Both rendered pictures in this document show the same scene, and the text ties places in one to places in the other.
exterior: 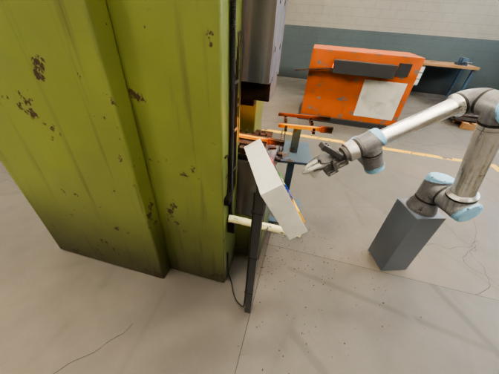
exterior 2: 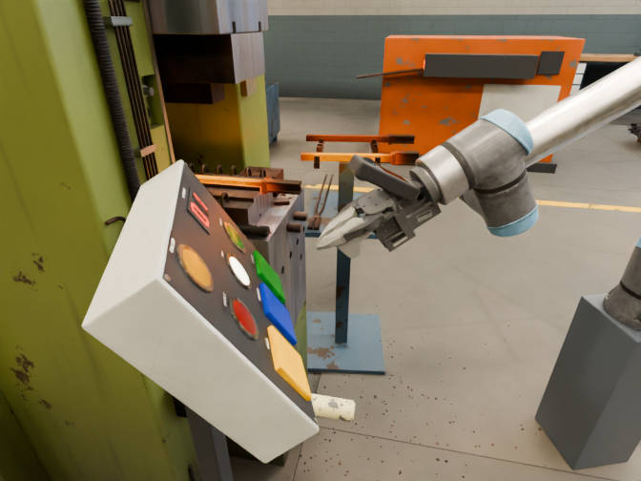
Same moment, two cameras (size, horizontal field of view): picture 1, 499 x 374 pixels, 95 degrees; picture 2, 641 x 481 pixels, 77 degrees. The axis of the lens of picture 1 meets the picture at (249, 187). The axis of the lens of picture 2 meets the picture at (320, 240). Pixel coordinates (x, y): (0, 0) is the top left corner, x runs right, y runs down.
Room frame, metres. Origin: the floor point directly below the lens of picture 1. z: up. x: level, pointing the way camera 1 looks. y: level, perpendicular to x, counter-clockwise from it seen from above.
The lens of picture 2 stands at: (0.32, -0.24, 1.39)
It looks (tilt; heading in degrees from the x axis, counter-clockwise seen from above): 29 degrees down; 359
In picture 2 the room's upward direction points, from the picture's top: straight up
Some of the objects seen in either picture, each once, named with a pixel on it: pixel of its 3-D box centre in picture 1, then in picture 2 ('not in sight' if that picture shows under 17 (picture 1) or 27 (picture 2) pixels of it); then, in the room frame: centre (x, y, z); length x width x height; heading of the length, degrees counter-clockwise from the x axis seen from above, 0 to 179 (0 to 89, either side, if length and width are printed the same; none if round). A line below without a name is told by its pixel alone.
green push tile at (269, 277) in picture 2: not in sight; (267, 278); (0.88, -0.15, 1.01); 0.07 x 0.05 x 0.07; 13
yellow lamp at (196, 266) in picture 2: not in sight; (196, 268); (0.67, -0.11, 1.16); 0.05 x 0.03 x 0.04; 168
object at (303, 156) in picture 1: (292, 151); (344, 213); (1.81, -0.36, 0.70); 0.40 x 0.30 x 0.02; 176
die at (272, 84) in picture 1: (236, 83); (166, 54); (1.36, 0.12, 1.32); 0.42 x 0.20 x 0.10; 78
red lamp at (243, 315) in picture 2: not in sight; (243, 318); (0.68, -0.15, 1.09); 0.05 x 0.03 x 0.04; 168
